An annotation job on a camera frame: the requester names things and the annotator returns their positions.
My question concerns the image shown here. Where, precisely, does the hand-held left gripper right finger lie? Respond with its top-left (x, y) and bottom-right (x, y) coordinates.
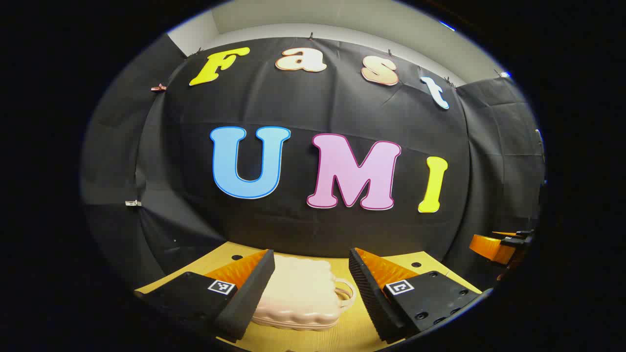
top-left (348, 247), bottom-right (482, 344)

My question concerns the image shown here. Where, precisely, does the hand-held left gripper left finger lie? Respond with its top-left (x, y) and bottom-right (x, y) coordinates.
top-left (134, 249), bottom-right (276, 343)

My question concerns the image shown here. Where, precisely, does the pink hard-shell suitcase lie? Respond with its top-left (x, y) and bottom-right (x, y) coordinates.
top-left (252, 254), bottom-right (357, 332)

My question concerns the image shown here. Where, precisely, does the black backdrop cloth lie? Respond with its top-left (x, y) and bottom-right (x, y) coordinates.
top-left (81, 34), bottom-right (546, 289)

